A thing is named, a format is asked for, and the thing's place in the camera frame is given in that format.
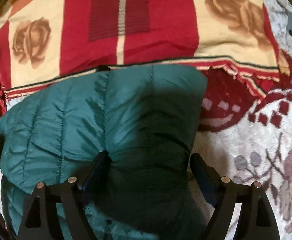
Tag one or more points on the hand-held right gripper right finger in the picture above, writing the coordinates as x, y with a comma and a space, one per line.
201, 172

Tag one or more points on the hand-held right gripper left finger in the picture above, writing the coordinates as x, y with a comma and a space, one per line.
95, 171

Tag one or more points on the rose print checked blanket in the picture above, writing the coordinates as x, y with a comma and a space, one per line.
161, 30

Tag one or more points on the green puffer jacket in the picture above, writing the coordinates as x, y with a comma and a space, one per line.
135, 105

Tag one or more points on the floral bedspread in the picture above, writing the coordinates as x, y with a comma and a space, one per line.
248, 142

